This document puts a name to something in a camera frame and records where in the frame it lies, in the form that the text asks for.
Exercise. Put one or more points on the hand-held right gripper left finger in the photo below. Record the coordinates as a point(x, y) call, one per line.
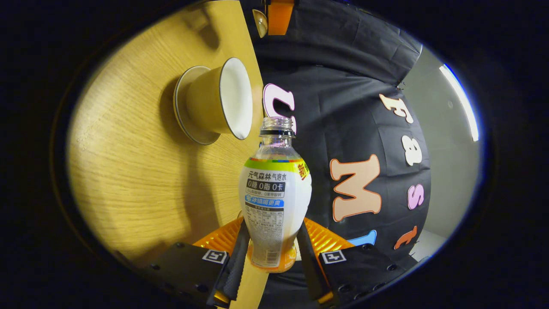
point(235, 274)

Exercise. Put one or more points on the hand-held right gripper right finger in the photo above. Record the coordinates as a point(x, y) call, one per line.
point(312, 274)

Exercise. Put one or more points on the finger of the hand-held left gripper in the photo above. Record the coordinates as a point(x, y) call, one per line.
point(279, 17)

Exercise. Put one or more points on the cream teacup lid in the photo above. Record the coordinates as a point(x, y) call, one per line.
point(260, 23)

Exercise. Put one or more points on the clear labelled water bottle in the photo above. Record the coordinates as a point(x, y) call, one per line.
point(274, 201)

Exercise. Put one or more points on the cream teacup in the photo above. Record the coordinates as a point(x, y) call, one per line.
point(210, 103)

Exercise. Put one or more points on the black backdrop cloth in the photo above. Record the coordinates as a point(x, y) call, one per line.
point(343, 107)

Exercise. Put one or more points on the cream saucer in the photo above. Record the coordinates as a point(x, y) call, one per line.
point(181, 107)

